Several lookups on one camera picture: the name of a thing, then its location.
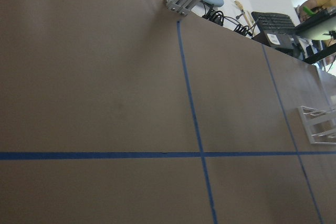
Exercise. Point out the black keyboard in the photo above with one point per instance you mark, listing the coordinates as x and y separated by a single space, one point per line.
275 22

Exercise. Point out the black box with label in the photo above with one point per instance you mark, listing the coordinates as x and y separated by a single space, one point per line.
274 40

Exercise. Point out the black computer monitor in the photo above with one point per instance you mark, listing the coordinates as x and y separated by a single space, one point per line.
320 26

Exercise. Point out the white wire cup rack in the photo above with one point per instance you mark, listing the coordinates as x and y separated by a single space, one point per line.
319 125

